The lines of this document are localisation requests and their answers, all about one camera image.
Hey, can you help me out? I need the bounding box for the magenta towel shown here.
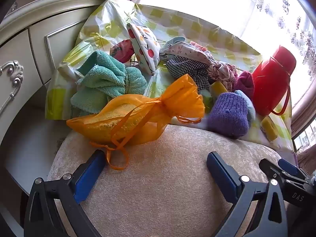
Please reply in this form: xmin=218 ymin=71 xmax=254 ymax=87
xmin=232 ymin=71 xmax=255 ymax=99

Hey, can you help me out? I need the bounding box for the yellow checked plastic tablecloth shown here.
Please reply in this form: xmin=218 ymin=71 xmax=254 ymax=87
xmin=44 ymin=0 xmax=294 ymax=151

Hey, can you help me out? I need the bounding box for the cream ornate dresser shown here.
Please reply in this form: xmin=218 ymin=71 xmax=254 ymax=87
xmin=0 ymin=0 xmax=115 ymax=193

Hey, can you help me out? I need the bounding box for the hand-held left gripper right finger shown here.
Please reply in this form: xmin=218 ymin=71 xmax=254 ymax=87
xmin=207 ymin=151 xmax=288 ymax=237

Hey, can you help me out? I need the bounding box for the white lace floral curtain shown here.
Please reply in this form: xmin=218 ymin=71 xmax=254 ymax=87
xmin=222 ymin=0 xmax=316 ymax=84

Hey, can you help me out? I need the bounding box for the fruit print fabric pouch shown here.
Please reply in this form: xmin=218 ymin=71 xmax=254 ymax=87
xmin=126 ymin=23 xmax=161 ymax=76

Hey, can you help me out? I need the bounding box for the red floral pouch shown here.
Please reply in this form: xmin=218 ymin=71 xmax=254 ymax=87
xmin=110 ymin=40 xmax=135 ymax=63

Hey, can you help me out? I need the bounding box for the white pink floral cloth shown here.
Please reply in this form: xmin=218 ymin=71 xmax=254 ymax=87
xmin=160 ymin=41 xmax=239 ymax=92

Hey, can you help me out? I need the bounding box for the brown side curtain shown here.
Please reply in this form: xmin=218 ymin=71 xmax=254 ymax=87
xmin=291 ymin=99 xmax=316 ymax=173

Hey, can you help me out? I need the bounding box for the beige stool cushion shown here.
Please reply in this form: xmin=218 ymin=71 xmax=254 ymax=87
xmin=47 ymin=125 xmax=289 ymax=237

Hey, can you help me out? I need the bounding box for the black white checked cloth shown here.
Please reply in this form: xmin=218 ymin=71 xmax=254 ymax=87
xmin=166 ymin=55 xmax=210 ymax=90

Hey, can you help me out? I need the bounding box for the red plastic thermos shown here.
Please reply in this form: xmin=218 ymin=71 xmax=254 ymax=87
xmin=251 ymin=46 xmax=297 ymax=116

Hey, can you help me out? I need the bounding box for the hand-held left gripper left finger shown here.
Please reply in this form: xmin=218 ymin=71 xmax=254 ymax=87
xmin=23 ymin=149 xmax=107 ymax=237

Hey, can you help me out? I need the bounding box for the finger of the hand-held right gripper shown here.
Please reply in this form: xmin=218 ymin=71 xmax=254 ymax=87
xmin=278 ymin=158 xmax=305 ymax=176
xmin=259 ymin=158 xmax=308 ymax=205

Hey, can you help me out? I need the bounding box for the orange organza drawstring bag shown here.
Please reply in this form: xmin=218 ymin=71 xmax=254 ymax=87
xmin=66 ymin=74 xmax=206 ymax=171

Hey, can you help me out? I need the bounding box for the purple knitted pouch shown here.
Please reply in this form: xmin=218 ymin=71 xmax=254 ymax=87
xmin=207 ymin=92 xmax=249 ymax=139

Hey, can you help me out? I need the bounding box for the green terry towel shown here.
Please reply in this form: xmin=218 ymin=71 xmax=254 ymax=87
xmin=70 ymin=50 xmax=148 ymax=115

